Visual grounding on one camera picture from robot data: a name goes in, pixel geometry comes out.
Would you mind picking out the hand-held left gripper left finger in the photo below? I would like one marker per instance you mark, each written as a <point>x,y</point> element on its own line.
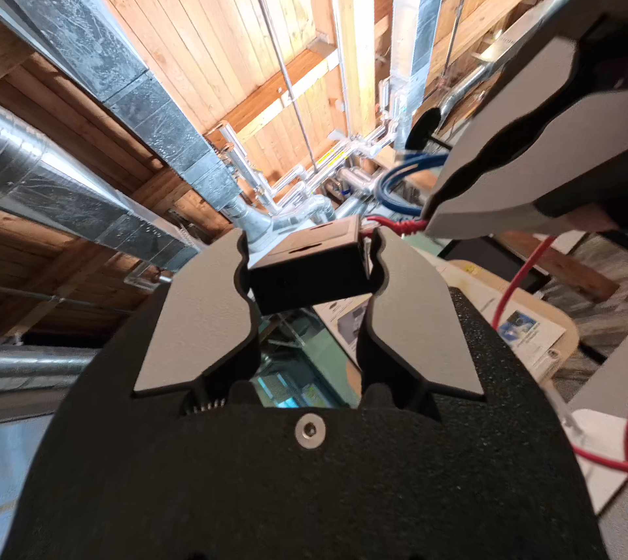
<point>196,325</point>

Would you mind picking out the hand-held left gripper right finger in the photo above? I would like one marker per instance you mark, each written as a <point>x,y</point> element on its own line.
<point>422,330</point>

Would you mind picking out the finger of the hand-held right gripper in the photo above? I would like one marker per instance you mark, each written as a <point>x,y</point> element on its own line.
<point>549,163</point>
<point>520,99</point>

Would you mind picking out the black ethernet port box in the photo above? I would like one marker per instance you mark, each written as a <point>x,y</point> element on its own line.
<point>309,271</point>

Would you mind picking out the person's right hand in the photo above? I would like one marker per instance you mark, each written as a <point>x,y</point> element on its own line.
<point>584,220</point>

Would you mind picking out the black round stand lamp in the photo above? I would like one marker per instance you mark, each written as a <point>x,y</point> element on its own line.
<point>424,128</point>

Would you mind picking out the printed instruction sheet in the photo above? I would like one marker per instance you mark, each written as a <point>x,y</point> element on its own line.
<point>530,330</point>

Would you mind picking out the white sign base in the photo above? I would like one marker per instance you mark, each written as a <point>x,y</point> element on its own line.
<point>599,442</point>

